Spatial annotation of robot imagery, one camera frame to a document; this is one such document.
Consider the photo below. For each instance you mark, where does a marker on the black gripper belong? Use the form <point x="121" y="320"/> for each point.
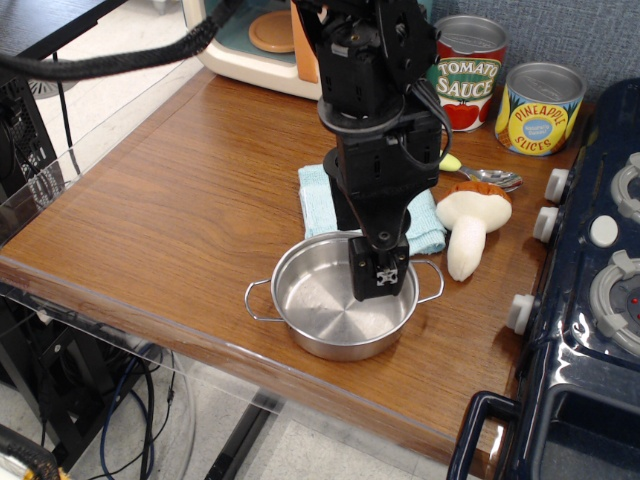
<point x="375" y="171"/>

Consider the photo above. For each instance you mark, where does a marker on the plush white brown mushroom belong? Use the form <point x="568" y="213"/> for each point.
<point x="470" y="210"/>

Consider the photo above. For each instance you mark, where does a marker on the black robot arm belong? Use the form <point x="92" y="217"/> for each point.
<point x="373" y="57"/>

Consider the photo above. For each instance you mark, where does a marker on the toy microwave cream teal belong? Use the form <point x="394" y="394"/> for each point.
<point x="263" y="44"/>

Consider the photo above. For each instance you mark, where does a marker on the light blue folded cloth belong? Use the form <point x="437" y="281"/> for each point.
<point x="426" y="234"/>

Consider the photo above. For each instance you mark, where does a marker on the stainless steel pot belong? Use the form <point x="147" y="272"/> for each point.
<point x="310" y="291"/>

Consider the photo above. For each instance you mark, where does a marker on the white stove knob lower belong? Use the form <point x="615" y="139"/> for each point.
<point x="519" y="313"/>

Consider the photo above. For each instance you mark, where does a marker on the white stove knob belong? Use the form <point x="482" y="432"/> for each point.
<point x="545" y="223"/>
<point x="556" y="185"/>
<point x="519" y="313"/>

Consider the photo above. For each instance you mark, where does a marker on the white stove knob middle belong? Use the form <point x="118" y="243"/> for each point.
<point x="545" y="223"/>

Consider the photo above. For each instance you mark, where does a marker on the white stove knob upper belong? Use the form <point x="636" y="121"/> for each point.
<point x="556" y="185"/>

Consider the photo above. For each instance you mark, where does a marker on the tomato sauce can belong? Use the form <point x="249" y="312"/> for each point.
<point x="471" y="50"/>

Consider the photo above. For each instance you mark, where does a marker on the pineapple slices can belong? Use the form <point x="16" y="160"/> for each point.
<point x="539" y="107"/>

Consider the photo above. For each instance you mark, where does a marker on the dark blue toy stove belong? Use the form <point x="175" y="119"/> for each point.
<point x="576" y="411"/>

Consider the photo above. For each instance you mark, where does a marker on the clear acrylic table guard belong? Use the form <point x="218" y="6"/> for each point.
<point x="163" y="211"/>

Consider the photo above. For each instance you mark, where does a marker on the black desk at left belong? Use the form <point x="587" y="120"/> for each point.
<point x="37" y="29"/>

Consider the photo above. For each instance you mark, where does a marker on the spoon with green handle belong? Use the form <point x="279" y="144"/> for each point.
<point x="507" y="181"/>

